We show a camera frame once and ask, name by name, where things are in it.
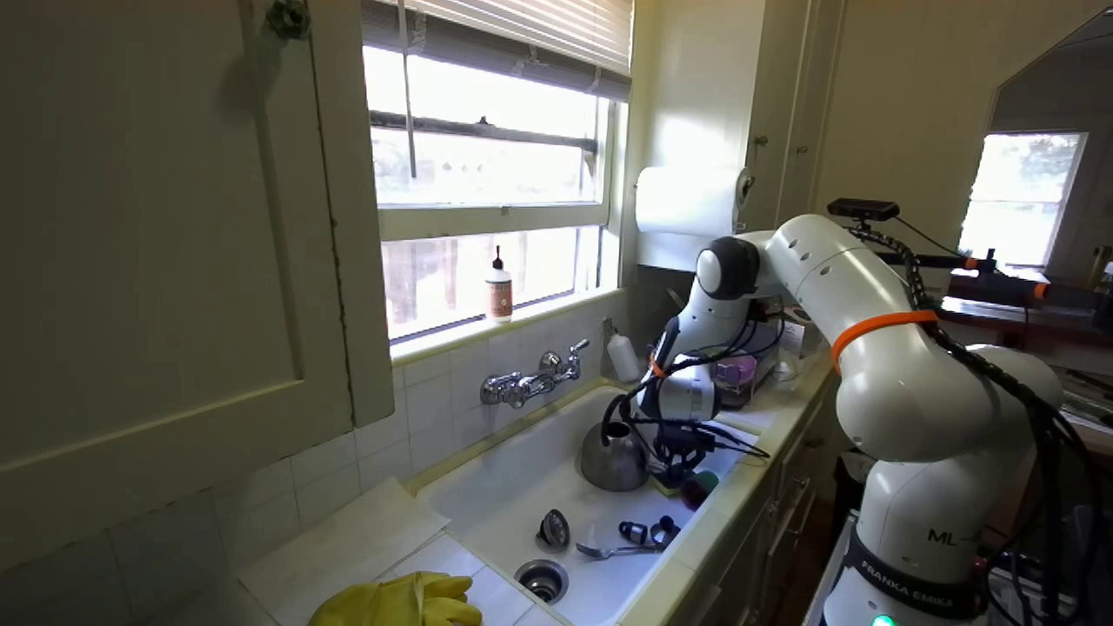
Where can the white ceramic sink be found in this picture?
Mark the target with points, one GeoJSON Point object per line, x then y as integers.
{"type": "Point", "coordinates": [507, 490]}

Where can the chrome wall faucet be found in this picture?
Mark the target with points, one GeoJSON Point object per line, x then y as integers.
{"type": "Point", "coordinates": [525, 380]}

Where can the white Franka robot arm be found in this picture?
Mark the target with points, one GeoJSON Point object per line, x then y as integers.
{"type": "Point", "coordinates": [925, 385]}

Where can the brown label pump soap bottle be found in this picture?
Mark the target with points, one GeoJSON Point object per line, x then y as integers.
{"type": "Point", "coordinates": [499, 289]}

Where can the yellow rubber glove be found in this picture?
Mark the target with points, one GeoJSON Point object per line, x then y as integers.
{"type": "Point", "coordinates": [394, 600]}

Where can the steel fork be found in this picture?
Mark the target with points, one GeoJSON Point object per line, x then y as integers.
{"type": "Point", "coordinates": [598, 551]}

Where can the window blind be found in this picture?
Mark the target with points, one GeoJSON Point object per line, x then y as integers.
{"type": "Point", "coordinates": [542, 31]}

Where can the green and purple cup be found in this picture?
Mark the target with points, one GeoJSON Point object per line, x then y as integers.
{"type": "Point", "coordinates": [701, 490]}

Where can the dark cabinet knob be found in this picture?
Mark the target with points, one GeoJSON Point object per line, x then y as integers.
{"type": "Point", "coordinates": [287, 18]}

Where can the white mug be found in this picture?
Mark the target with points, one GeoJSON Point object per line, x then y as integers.
{"type": "Point", "coordinates": [793, 337]}

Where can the kitchen window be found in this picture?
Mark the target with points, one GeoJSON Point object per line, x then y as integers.
{"type": "Point", "coordinates": [488, 174]}

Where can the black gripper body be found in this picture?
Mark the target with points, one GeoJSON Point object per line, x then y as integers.
{"type": "Point", "coordinates": [681, 436]}

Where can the cream cabinet door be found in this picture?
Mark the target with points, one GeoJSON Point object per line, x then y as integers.
{"type": "Point", "coordinates": [152, 231]}

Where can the steel sink drain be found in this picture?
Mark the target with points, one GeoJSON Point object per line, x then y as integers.
{"type": "Point", "coordinates": [540, 580]}

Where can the small black and silver cap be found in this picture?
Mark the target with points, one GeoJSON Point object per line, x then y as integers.
{"type": "Point", "coordinates": [632, 534]}

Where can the black stereo camera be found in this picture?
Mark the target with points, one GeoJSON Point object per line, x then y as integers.
{"type": "Point", "coordinates": [865, 210]}

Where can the small background window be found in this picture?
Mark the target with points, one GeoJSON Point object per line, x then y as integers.
{"type": "Point", "coordinates": [1020, 195]}

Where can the purple dish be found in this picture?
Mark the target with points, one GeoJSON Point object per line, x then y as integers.
{"type": "Point", "coordinates": [735, 370]}

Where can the white soap dispenser bottle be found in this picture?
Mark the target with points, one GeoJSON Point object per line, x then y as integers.
{"type": "Point", "coordinates": [625, 359]}

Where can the dark blue dish rack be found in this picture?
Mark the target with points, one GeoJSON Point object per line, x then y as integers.
{"type": "Point", "coordinates": [766, 370]}

